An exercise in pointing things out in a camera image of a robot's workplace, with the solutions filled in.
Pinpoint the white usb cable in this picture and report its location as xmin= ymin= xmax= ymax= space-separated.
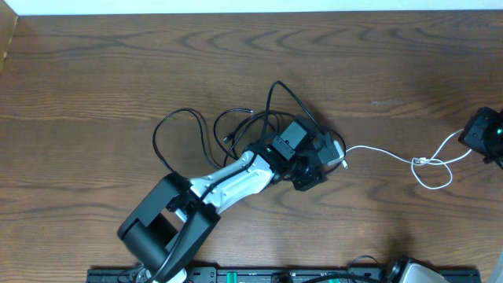
xmin=340 ymin=127 xmax=473 ymax=190

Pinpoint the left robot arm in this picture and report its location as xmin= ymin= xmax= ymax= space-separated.
xmin=118 ymin=116 xmax=340 ymax=282

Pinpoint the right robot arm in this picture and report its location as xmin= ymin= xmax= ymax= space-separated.
xmin=458 ymin=107 xmax=502 ymax=168

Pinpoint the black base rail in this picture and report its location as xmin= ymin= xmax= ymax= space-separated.
xmin=86 ymin=254 xmax=482 ymax=283

